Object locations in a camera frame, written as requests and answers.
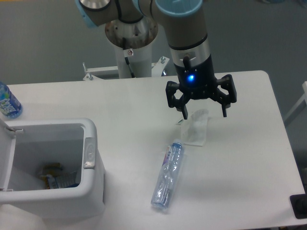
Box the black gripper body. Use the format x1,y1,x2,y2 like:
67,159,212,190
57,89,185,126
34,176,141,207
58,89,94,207
175,55,217,100

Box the crushed clear plastic bottle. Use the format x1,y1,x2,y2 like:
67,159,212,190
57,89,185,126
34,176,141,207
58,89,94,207
151,139,184,209

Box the clear plastic wrapper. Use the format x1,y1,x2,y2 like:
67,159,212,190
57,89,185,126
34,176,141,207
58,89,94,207
176,109,209,147

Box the white frame at right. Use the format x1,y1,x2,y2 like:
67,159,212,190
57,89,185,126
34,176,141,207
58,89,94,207
283,81,307,127

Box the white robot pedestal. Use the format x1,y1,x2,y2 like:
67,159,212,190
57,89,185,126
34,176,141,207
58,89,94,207
83,17,170,81

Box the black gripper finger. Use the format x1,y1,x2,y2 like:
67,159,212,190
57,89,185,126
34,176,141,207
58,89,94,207
165,80,189,120
211,74,237,117

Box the white trash can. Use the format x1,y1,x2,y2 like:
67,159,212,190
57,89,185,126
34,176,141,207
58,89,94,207
0,118,105,218

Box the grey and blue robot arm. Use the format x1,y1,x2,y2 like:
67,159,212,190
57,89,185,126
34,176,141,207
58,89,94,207
76,0,237,118

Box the black object at table edge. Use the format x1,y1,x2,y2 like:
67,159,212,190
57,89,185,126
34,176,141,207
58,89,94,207
290,194,307,219

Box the black cable on pedestal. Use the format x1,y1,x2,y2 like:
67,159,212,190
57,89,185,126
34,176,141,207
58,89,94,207
121,37,135,79

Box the blue labelled water bottle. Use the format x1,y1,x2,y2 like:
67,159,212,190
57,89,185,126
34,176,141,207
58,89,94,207
0,82,23,119

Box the trash wrappers inside can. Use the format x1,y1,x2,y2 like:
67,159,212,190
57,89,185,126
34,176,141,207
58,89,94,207
37,162,81,189

